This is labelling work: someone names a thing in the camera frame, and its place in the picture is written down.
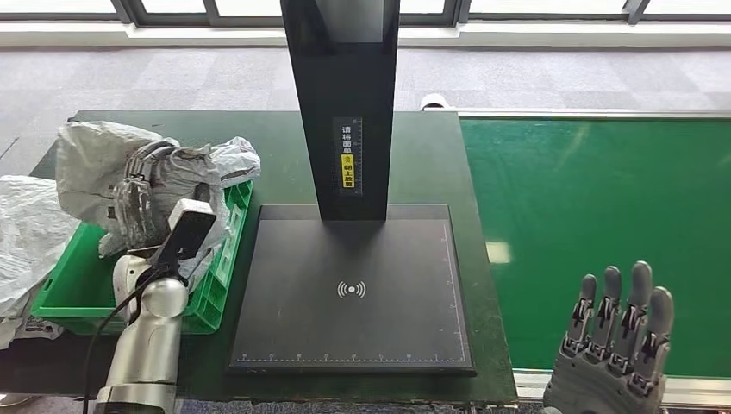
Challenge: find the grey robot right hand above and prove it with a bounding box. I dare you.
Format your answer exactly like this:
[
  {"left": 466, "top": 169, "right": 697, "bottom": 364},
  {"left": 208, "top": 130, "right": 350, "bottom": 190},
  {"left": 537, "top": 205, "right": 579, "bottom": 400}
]
[{"left": 542, "top": 260, "right": 675, "bottom": 414}]

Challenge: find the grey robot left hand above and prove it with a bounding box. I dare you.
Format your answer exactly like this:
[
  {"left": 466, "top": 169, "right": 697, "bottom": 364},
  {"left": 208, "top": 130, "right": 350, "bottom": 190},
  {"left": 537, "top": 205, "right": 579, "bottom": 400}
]
[{"left": 112, "top": 141, "right": 214, "bottom": 251}]

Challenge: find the wide grey parcel brown print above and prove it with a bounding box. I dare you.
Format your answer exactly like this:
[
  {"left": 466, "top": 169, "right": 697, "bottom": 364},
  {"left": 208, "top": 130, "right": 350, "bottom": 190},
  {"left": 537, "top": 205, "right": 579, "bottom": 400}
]
[{"left": 55, "top": 120, "right": 233, "bottom": 292}]

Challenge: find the green conveyor belt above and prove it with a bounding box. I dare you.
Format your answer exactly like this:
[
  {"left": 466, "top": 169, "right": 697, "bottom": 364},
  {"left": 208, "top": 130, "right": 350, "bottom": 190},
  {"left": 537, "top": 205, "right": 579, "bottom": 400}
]
[{"left": 459, "top": 116, "right": 731, "bottom": 380}]

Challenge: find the white crate label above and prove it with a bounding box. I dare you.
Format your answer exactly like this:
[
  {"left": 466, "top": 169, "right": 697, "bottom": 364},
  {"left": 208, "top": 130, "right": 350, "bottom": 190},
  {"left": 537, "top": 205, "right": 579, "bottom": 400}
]
[{"left": 216, "top": 203, "right": 246, "bottom": 287}]

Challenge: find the green plastic crate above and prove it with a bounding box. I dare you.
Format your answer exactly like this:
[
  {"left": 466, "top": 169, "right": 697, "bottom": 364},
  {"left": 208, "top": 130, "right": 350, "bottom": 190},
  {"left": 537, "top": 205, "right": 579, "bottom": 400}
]
[{"left": 31, "top": 179, "right": 254, "bottom": 336}]

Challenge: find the crumpled white woven sack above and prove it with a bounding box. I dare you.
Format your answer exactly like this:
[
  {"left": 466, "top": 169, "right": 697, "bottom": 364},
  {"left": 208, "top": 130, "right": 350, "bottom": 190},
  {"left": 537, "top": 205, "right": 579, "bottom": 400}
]
[{"left": 0, "top": 174, "right": 81, "bottom": 351}]

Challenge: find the black and yellow column sticker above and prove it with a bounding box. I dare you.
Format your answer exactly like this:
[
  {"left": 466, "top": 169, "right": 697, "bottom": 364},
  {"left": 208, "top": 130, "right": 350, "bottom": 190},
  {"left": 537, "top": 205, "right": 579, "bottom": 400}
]
[{"left": 333, "top": 116, "right": 365, "bottom": 198}]

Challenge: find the black scanner column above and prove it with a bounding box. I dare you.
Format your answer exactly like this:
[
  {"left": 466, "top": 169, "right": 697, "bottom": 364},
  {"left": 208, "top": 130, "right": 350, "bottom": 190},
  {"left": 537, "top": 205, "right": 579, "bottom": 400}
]
[{"left": 279, "top": 0, "right": 402, "bottom": 223}]

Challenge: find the white window sill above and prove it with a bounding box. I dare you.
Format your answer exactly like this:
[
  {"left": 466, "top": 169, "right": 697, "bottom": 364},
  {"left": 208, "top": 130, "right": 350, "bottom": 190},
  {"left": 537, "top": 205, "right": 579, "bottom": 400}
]
[{"left": 0, "top": 20, "right": 731, "bottom": 48}]

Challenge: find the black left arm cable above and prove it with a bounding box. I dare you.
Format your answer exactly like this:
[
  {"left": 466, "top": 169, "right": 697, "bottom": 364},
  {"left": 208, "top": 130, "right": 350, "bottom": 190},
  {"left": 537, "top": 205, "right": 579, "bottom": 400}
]
[{"left": 81, "top": 263, "right": 172, "bottom": 414}]

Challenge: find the black scanner base plate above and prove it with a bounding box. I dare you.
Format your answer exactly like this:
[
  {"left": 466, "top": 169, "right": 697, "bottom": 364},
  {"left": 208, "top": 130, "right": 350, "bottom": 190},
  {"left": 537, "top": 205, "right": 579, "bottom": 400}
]
[{"left": 228, "top": 204, "right": 476, "bottom": 377}]

